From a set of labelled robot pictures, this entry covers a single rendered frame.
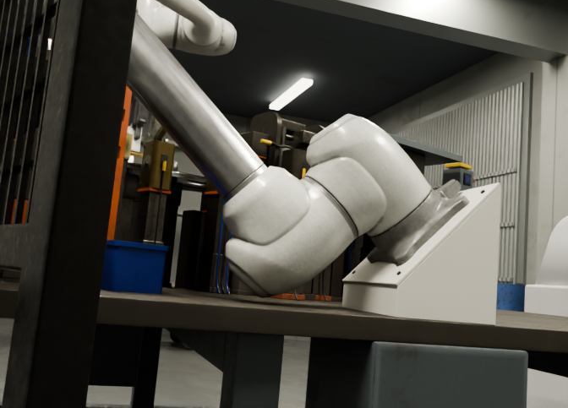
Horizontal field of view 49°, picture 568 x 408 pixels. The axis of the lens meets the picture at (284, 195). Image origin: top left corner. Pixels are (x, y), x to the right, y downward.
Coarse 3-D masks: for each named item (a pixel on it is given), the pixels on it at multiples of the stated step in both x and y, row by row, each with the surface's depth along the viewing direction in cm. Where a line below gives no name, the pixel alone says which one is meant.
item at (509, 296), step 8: (504, 288) 407; (512, 288) 406; (520, 288) 406; (504, 296) 406; (512, 296) 405; (520, 296) 405; (496, 304) 407; (504, 304) 405; (512, 304) 404; (520, 304) 404
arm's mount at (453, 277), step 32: (480, 192) 115; (448, 224) 113; (480, 224) 111; (416, 256) 110; (448, 256) 109; (480, 256) 110; (352, 288) 127; (384, 288) 111; (416, 288) 107; (448, 288) 108; (480, 288) 110; (448, 320) 107; (480, 320) 109
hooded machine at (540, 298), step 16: (560, 224) 357; (560, 240) 355; (544, 256) 367; (560, 256) 353; (544, 272) 365; (560, 272) 352; (528, 288) 372; (544, 288) 358; (560, 288) 345; (528, 304) 370; (544, 304) 356; (560, 304) 343; (528, 368) 363; (528, 384) 362; (544, 384) 348; (560, 384) 336; (528, 400) 360; (544, 400) 347; (560, 400) 334
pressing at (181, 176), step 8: (128, 168) 163; (136, 168) 156; (176, 176) 163; (184, 176) 164; (192, 176) 166; (200, 176) 168; (184, 184) 184; (192, 184) 182; (200, 184) 181; (200, 192) 190
